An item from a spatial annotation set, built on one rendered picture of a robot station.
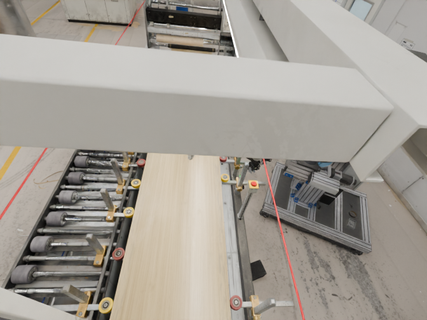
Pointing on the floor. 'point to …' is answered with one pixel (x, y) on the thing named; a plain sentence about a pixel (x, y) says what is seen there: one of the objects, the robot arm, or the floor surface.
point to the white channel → (220, 100)
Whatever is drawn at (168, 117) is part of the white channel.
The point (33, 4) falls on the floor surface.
